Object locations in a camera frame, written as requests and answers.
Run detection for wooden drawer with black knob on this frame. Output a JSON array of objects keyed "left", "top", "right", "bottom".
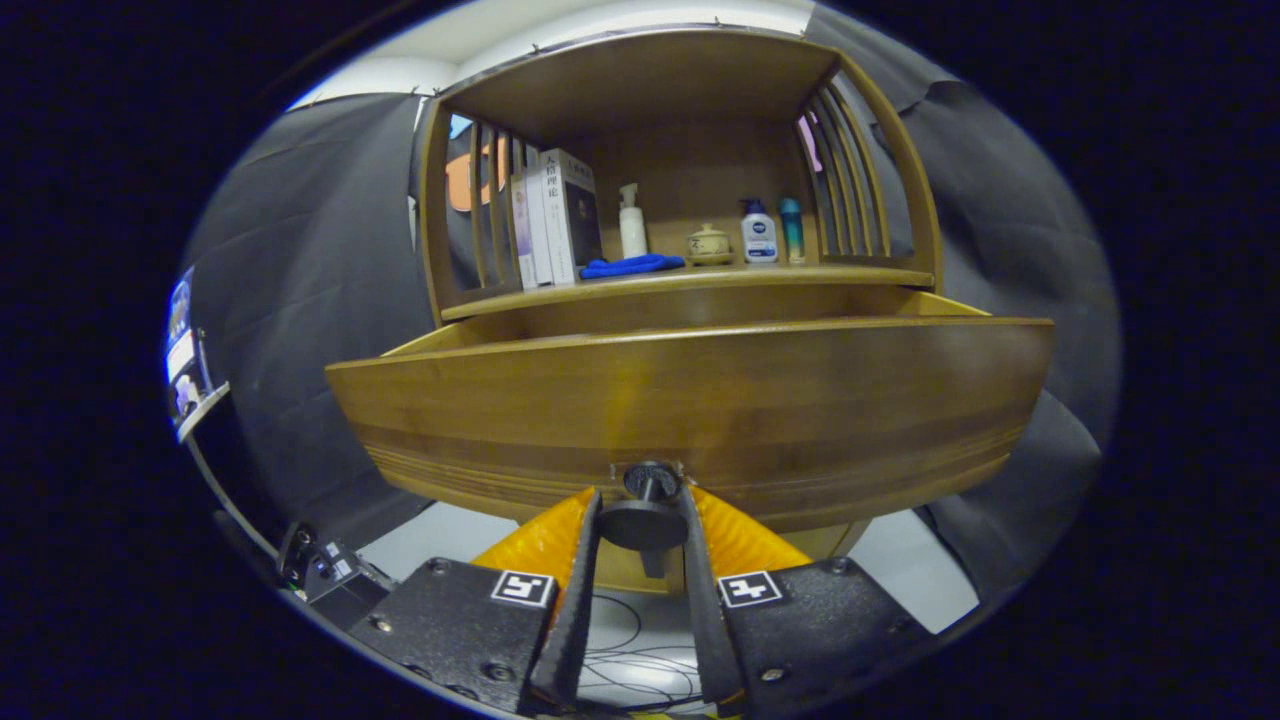
[{"left": 325, "top": 285, "right": 1056, "bottom": 579}]

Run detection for white book with dark portrait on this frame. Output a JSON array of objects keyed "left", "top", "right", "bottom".
[{"left": 540, "top": 148, "right": 604, "bottom": 286}]

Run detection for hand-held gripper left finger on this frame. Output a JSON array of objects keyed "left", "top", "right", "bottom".
[{"left": 345, "top": 487, "right": 604, "bottom": 716}]

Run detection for brown wooden cabinet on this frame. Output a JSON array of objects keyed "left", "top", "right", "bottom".
[{"left": 415, "top": 25, "right": 946, "bottom": 596}]

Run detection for lidded beige tea cup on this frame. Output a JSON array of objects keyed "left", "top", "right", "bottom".
[{"left": 685, "top": 222, "right": 733, "bottom": 267}]

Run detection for black floor device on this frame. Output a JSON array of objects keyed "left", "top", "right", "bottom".
[{"left": 278, "top": 522, "right": 396, "bottom": 626}]

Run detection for teal slim bottle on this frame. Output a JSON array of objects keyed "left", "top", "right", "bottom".
[{"left": 778, "top": 196, "right": 805, "bottom": 265}]

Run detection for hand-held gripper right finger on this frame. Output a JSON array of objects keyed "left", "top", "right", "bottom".
[{"left": 678, "top": 484, "right": 946, "bottom": 720}]

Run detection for blue folded cloth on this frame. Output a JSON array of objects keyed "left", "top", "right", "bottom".
[{"left": 578, "top": 253, "right": 687, "bottom": 281}]

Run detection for white pump bottle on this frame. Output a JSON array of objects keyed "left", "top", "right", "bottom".
[{"left": 618, "top": 182, "right": 649, "bottom": 261}]

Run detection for white lotion bottle blue cap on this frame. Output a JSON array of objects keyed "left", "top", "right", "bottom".
[{"left": 740, "top": 198, "right": 780, "bottom": 265}]

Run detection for small white shelf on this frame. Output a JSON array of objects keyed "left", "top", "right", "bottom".
[{"left": 175, "top": 380, "right": 231, "bottom": 443}]

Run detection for thin black floor cables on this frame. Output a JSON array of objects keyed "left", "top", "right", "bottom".
[{"left": 575, "top": 590, "right": 706, "bottom": 713}]

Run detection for wooden countertop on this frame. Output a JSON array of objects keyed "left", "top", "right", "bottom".
[{"left": 440, "top": 262, "right": 936, "bottom": 323}]

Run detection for purple spined book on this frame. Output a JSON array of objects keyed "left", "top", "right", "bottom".
[{"left": 510, "top": 175, "right": 538, "bottom": 291}]

